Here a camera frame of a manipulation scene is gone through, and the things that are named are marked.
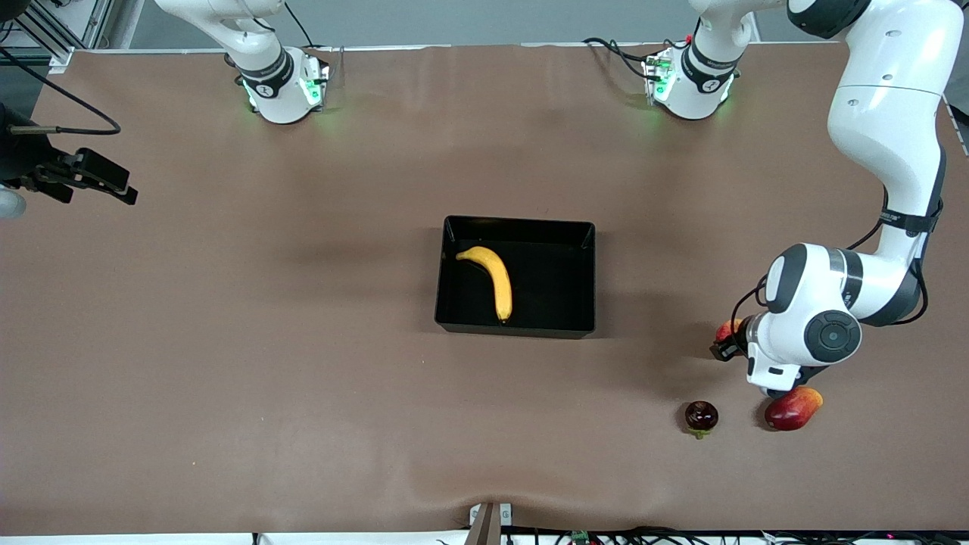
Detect black plastic box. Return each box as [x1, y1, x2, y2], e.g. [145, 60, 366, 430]
[435, 215, 597, 339]

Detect yellow banana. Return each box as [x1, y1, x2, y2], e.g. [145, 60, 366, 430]
[455, 246, 514, 324]

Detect dark purple mangosteen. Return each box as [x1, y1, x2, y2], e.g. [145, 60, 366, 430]
[684, 400, 720, 440]

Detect red yellow mango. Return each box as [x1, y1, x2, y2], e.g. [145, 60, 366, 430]
[764, 386, 824, 432]

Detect brown table cover sheet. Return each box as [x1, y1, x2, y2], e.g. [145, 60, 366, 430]
[0, 43, 969, 535]

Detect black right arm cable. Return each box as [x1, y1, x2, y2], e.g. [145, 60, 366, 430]
[0, 45, 122, 137]

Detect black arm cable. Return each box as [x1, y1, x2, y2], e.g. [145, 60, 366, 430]
[731, 185, 930, 326]
[0, 45, 122, 137]

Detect aluminium profile frame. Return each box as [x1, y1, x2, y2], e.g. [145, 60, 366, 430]
[0, 0, 114, 73]

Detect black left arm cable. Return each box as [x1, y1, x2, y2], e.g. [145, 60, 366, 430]
[731, 185, 930, 326]

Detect black right base cable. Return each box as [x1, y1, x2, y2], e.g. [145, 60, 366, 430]
[284, 0, 315, 48]

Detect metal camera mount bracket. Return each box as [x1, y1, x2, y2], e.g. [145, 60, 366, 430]
[468, 502, 513, 545]

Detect black left base cables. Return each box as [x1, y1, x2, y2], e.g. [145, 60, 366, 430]
[581, 36, 671, 80]

